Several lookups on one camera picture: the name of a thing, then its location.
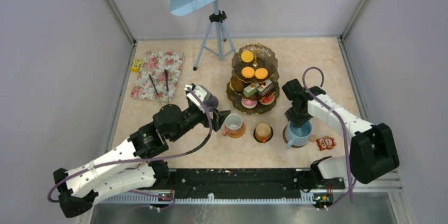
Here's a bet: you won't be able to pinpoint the light brown round coaster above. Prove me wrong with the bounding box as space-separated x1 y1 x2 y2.
228 123 246 138

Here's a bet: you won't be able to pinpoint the round golden bun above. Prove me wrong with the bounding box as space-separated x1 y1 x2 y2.
230 77 245 92

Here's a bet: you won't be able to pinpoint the yellow round biscuit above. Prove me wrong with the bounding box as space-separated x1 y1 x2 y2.
254 68 268 80
241 67 255 79
240 50 255 63

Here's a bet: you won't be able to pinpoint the black metal tongs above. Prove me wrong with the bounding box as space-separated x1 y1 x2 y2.
148 69 170 104

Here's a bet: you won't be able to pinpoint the black orange round coaster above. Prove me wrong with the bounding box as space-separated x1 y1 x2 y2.
253 124 274 144

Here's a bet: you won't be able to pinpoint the blue tripod stand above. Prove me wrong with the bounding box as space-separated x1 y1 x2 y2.
193 0 236 71

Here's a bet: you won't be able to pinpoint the floral serving tray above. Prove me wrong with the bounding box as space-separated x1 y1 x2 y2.
130 50 185 102

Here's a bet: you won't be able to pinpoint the yellow dice block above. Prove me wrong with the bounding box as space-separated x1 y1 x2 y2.
130 59 143 72

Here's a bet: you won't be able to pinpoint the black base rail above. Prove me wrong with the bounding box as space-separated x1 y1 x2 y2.
86 168 400 205

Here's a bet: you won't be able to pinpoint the red snack packet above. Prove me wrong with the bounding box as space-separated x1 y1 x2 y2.
316 136 337 151

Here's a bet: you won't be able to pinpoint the three-tier glass cake stand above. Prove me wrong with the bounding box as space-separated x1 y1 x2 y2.
226 43 280 115

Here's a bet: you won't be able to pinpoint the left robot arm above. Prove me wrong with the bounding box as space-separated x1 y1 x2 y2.
53 90 230 218

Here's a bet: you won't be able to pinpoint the orange sprinkled donut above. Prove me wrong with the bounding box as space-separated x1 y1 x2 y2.
259 94 275 106

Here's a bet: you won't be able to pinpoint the pink patterned mug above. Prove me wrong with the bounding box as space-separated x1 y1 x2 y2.
222 114 244 136

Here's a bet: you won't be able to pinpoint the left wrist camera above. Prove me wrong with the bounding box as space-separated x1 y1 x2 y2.
184 84 212 113

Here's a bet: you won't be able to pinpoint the light blue mug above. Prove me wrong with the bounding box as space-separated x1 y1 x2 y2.
285 120 313 150

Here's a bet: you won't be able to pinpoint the orange small mug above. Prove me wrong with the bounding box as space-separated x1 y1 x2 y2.
254 122 274 143

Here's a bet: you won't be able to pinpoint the green layered cake slice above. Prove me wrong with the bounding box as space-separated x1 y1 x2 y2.
243 83 260 98

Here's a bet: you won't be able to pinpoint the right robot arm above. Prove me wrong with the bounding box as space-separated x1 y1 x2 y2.
282 79 400 188

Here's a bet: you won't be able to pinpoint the large wooden saucer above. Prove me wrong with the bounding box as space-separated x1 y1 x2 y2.
282 126 316 149

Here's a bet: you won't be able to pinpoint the pink frosted donut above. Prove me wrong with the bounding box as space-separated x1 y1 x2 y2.
241 98 258 109

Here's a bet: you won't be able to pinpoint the brown white layered cake slice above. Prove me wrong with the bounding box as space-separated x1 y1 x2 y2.
257 80 274 96

